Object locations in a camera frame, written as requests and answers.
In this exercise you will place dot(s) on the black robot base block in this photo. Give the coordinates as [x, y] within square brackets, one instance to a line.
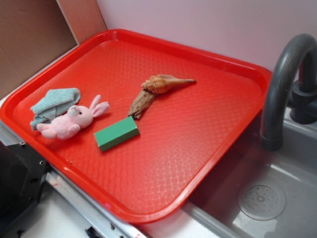
[22, 173]

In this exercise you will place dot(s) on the brown spiral sea shell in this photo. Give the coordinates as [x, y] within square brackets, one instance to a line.
[161, 84]

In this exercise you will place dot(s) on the brown driftwood piece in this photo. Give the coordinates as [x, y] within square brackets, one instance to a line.
[141, 104]

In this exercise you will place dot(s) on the green rectangular block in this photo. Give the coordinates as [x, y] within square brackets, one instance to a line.
[116, 134]

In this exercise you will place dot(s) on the red plastic tray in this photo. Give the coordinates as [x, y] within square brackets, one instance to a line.
[183, 134]

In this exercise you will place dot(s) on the pink plush bunny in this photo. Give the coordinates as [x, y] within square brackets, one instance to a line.
[73, 121]

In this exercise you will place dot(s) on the light blue folded cloth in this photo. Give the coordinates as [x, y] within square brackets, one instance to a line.
[55, 103]

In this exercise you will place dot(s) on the grey plastic sink basin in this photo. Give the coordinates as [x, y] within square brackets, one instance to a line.
[293, 168]

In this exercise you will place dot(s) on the round sink drain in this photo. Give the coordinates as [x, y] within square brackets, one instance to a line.
[261, 201]

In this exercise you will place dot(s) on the grey curved faucet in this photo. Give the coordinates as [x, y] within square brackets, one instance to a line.
[293, 84]

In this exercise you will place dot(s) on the brown cardboard panel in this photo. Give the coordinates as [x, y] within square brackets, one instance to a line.
[34, 33]

